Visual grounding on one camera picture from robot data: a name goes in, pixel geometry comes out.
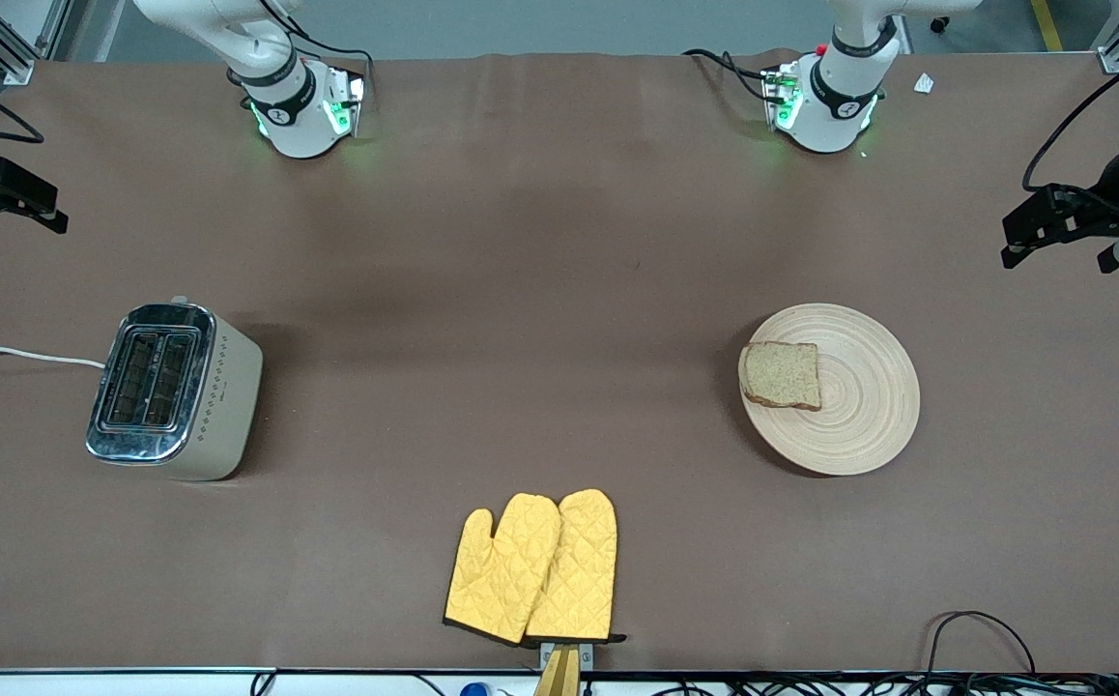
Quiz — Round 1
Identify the round wooden plate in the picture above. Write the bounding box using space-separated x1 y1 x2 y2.
739 303 921 477

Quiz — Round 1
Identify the brown bread slice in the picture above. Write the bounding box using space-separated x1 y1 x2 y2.
738 341 823 413

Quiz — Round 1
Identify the chrome and cream toaster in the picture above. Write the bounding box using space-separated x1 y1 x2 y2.
86 295 264 481

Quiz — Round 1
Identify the brown table cover mat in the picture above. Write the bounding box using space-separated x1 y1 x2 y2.
0 50 1119 673

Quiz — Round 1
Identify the yellow quilted oven mitt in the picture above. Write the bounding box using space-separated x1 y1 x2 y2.
444 494 562 647
524 488 628 647

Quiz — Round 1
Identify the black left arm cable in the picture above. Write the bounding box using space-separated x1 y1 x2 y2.
1021 34 1119 204

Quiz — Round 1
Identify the black right base cable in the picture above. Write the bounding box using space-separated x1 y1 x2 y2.
258 0 377 98

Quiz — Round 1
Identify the black base cable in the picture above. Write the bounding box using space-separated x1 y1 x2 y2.
258 0 377 98
683 46 775 102

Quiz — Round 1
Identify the black left base cable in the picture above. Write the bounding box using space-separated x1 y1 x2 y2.
683 46 775 102

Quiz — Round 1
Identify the looped black cable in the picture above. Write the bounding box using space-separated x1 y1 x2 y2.
925 610 1039 678

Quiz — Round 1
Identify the black cable bundle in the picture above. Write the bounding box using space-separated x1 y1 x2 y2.
656 675 1119 696

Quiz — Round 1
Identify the grey metal bracket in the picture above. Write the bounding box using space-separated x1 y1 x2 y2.
540 641 594 670

